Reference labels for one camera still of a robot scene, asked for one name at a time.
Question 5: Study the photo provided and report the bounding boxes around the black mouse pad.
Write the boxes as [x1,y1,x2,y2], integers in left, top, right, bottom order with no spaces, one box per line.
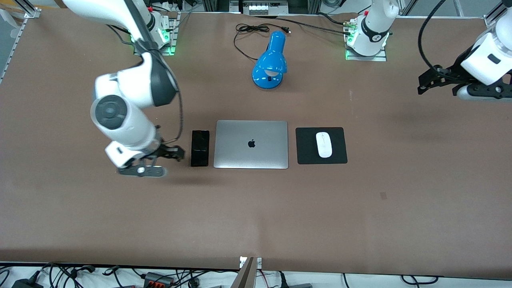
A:
[295,127,348,165]

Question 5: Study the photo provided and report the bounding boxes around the grey aluminium beam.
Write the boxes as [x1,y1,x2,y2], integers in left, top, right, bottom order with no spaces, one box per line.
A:
[230,257,257,288]

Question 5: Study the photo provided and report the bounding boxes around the silver closed laptop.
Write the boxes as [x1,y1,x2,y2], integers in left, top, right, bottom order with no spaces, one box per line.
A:
[213,120,289,170]

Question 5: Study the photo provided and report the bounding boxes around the grey connector box orange levers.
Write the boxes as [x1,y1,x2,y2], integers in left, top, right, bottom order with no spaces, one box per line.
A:
[143,272,175,288]

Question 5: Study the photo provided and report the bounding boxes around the white computer mouse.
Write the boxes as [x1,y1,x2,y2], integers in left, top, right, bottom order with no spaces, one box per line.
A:
[315,132,334,158]

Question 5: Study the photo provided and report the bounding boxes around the black braided cable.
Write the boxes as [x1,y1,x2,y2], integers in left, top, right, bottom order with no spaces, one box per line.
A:
[275,17,355,36]

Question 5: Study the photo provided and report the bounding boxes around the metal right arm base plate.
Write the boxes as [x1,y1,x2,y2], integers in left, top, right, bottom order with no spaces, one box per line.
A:
[133,12,179,56]

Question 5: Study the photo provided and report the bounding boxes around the black floor cable loop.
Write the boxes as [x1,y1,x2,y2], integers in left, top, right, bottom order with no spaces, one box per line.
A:
[401,275,439,286]

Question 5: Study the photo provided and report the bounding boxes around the black lamp power cord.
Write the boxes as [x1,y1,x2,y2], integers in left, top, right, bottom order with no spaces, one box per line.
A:
[233,23,292,61]

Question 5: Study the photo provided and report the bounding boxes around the black smartphone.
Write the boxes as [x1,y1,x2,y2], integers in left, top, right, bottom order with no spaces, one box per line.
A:
[190,130,210,168]

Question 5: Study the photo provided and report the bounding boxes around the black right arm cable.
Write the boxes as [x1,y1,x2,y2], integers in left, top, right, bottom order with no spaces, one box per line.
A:
[106,24,184,144]

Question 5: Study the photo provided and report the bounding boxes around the blue desk lamp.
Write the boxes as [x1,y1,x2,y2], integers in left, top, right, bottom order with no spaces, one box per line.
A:
[252,31,288,90]

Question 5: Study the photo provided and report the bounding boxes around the black power adapter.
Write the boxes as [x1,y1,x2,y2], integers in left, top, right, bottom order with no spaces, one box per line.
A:
[11,278,44,288]

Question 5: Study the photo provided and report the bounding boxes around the white metal bracket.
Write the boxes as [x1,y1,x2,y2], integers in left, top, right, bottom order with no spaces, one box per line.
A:
[239,256,263,269]

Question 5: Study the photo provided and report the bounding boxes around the white power strip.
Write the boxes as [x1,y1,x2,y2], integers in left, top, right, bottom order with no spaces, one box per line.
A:
[248,3,289,16]

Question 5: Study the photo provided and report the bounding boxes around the aluminium table edge rail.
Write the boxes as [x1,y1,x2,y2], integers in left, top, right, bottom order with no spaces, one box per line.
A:
[0,6,41,84]
[483,3,505,28]

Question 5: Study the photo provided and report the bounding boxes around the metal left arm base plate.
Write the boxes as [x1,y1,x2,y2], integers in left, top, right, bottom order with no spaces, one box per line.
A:
[345,22,388,62]

